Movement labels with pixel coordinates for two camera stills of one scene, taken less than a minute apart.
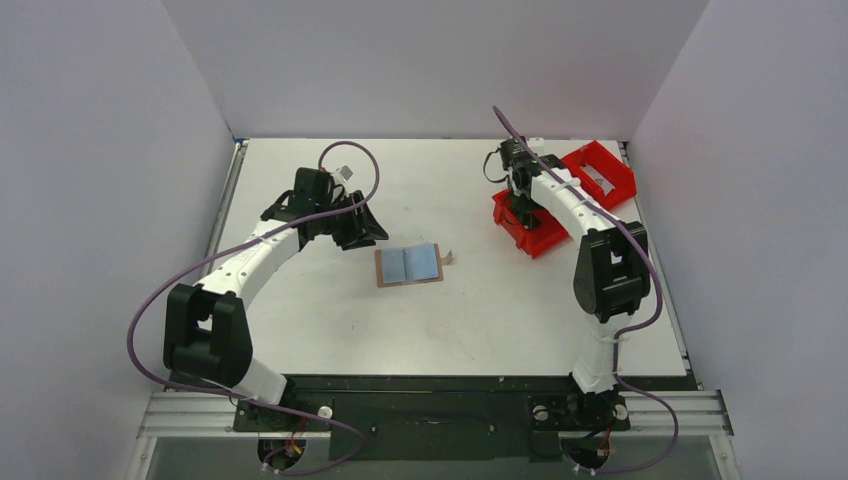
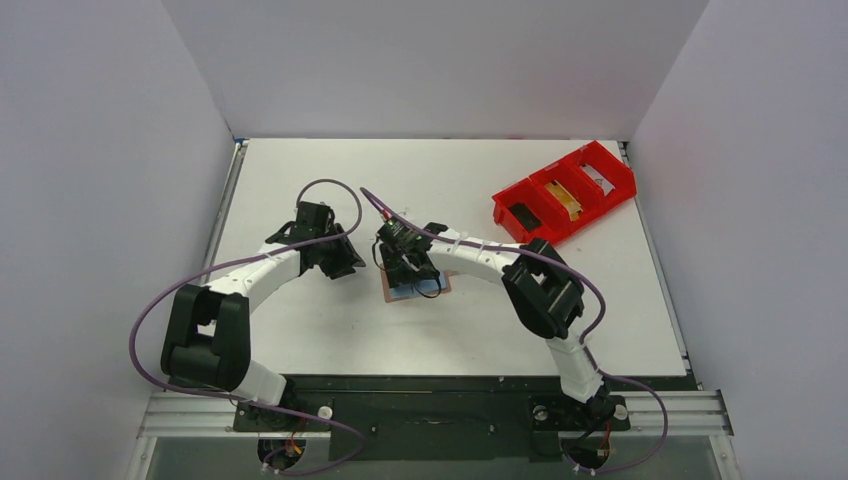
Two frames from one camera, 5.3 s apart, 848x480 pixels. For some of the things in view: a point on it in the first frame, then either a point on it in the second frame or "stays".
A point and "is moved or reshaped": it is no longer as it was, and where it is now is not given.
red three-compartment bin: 552,228 stays
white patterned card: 606,187 stays
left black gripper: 363,231 -> 346,262
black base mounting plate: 437,417 stays
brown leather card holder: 413,264 is moved or reshaped
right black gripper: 526,209 -> 405,263
